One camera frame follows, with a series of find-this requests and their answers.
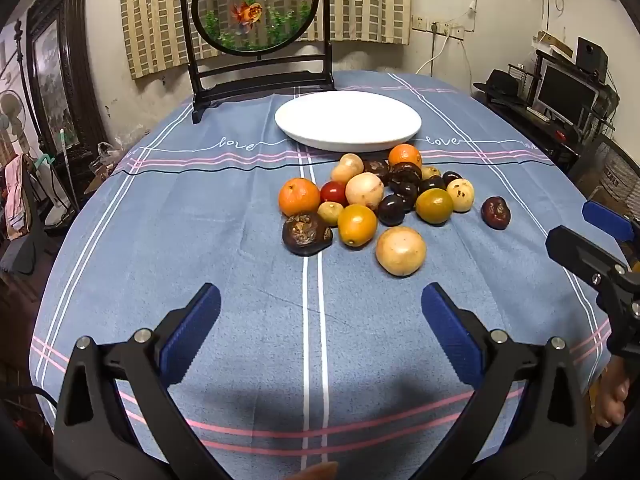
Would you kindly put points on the yellow orange citrus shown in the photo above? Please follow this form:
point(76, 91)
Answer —
point(357, 225)

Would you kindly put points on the cardboard box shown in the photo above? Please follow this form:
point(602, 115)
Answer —
point(617, 177)

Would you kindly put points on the red cherry tomato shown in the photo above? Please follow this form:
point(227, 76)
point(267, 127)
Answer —
point(333, 192)

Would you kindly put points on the small tan fruit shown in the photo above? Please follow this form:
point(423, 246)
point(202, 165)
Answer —
point(430, 172)

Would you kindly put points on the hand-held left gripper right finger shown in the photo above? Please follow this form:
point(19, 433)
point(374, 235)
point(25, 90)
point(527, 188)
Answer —
point(452, 330)

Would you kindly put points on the round goldfish table screen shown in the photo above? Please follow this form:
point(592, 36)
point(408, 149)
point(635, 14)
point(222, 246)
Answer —
point(257, 5)

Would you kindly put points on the black hat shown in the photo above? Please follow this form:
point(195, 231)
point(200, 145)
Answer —
point(500, 85)

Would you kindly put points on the small yellowish round fruit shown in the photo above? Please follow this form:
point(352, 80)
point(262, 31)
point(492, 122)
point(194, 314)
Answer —
point(330, 212)

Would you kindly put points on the computer monitor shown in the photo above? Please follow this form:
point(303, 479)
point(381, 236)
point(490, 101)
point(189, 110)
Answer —
point(565, 95)

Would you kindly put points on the blue striped tablecloth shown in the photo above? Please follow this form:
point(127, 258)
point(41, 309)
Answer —
point(200, 220)

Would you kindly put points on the dark glossy plum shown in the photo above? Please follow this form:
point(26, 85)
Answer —
point(496, 212)

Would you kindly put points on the dark brown mangosteen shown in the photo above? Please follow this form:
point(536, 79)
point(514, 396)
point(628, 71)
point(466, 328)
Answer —
point(405, 172)

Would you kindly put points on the black desk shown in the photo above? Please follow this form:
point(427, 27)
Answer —
point(540, 130)

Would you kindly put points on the white plate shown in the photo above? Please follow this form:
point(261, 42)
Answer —
point(348, 120)

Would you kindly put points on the greenish yellow citrus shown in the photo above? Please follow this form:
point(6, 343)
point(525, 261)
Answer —
point(434, 205)

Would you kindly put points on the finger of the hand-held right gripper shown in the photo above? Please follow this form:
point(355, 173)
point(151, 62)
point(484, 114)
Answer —
point(607, 220)
point(575, 250)

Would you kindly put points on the large tan round fruit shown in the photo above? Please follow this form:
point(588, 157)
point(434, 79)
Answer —
point(401, 251)

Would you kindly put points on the pink cloth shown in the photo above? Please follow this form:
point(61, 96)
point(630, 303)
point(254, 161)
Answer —
point(17, 195)

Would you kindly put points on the tan oval fruit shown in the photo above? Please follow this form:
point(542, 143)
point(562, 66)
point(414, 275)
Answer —
point(348, 167)

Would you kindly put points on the black speaker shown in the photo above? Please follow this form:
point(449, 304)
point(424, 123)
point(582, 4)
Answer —
point(591, 57)

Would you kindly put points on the small dark plum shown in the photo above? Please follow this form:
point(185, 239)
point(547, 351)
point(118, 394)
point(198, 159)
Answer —
point(451, 177)

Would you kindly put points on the person's right hand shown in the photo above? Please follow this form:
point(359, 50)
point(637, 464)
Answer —
point(612, 400)

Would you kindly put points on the pale pink round fruit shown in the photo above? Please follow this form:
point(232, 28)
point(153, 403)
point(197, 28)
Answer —
point(364, 190)

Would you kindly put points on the dark brown patchy fruit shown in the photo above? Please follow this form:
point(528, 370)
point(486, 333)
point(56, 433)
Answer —
point(376, 167)

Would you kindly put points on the person's left hand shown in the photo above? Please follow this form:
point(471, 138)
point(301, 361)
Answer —
point(320, 472)

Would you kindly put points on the beige checked curtain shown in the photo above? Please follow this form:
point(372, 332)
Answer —
point(365, 0)

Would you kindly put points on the dark wooden framed cabinet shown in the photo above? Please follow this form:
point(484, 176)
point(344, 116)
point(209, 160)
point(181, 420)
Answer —
point(60, 70)

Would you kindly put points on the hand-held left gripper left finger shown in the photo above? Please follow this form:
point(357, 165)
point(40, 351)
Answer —
point(192, 330)

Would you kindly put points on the orange tangerine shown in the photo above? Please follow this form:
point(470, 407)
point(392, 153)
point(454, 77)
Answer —
point(299, 196)
point(405, 156)

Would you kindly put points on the dark purple plum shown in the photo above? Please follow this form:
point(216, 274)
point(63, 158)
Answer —
point(404, 191)
point(431, 183)
point(391, 210)

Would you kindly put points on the pale spotted fruit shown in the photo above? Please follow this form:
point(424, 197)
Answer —
point(460, 195)

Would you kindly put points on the wall power outlets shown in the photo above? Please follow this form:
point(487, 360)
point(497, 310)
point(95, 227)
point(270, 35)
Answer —
point(440, 27)

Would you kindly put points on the wrinkled dark brown passion fruit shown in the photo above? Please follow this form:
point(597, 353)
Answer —
point(306, 234)

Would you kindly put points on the electric fan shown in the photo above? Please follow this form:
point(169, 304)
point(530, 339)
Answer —
point(11, 115)

